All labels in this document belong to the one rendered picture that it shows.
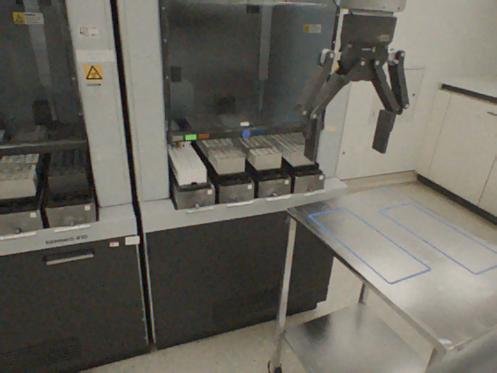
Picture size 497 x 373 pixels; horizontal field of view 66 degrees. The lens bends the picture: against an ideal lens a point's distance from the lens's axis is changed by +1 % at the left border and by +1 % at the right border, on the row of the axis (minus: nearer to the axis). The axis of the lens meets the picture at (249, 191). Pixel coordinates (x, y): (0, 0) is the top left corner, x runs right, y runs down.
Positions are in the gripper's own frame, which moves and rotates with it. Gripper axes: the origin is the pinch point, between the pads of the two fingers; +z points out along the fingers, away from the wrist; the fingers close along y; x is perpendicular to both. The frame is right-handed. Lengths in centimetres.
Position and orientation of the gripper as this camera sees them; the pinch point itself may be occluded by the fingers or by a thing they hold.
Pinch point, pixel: (346, 148)
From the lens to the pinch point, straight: 65.5
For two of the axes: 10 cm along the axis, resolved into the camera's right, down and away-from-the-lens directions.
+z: -0.5, 8.9, 4.6
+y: 9.3, -1.3, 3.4
